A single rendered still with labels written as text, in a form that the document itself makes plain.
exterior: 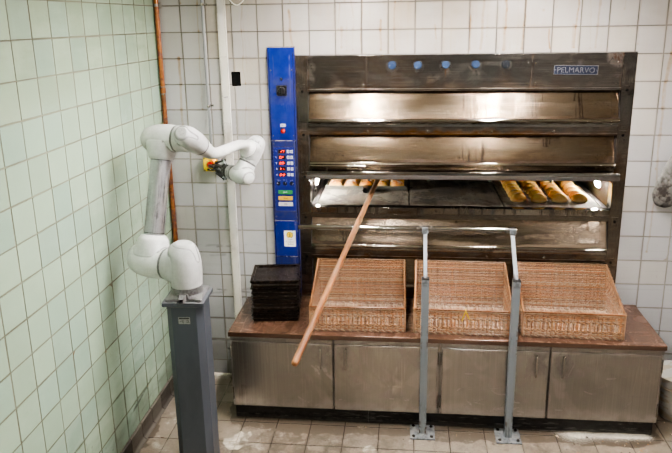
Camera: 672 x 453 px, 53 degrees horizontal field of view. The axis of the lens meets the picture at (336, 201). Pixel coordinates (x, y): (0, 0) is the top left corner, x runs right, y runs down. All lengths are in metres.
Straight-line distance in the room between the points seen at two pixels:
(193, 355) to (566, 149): 2.40
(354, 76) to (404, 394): 1.87
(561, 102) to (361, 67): 1.17
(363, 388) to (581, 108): 2.04
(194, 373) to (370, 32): 2.11
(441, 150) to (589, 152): 0.86
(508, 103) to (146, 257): 2.20
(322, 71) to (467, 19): 0.88
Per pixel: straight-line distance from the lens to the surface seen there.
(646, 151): 4.31
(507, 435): 4.14
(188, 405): 3.62
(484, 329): 3.99
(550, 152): 4.17
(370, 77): 4.04
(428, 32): 4.01
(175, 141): 3.37
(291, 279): 4.01
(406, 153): 4.08
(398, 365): 3.95
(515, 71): 4.08
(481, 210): 4.19
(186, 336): 3.44
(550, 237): 4.30
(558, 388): 4.09
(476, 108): 4.06
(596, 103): 4.19
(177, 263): 3.31
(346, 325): 3.91
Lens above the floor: 2.31
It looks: 15 degrees down
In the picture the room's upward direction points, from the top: 1 degrees counter-clockwise
